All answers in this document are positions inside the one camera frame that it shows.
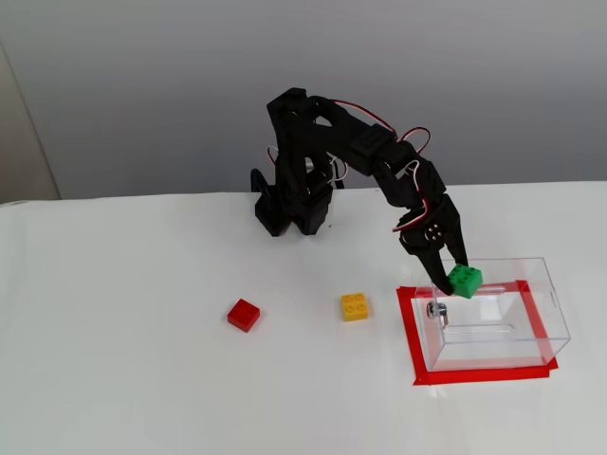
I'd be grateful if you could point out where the yellow lego brick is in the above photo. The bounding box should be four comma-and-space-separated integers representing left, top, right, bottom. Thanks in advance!
340, 292, 372, 324

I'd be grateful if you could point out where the red tape frame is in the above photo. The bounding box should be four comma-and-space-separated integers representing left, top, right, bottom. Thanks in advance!
395, 279, 560, 388

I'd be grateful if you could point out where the green lego brick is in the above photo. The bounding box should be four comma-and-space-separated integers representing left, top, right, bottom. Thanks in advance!
446, 263, 484, 300

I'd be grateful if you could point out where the beige board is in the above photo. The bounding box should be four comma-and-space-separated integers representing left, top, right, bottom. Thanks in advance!
0, 40, 62, 205

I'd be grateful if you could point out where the silver cam lock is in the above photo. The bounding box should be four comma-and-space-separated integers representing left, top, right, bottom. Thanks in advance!
425, 300, 451, 331

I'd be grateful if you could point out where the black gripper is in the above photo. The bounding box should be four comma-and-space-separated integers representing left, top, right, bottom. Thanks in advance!
399, 159, 470, 297

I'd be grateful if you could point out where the red lego brick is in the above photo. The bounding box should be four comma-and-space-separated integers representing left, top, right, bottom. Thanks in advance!
226, 298, 262, 334

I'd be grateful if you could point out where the transparent acrylic box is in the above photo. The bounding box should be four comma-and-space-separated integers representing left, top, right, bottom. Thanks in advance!
414, 257, 573, 373

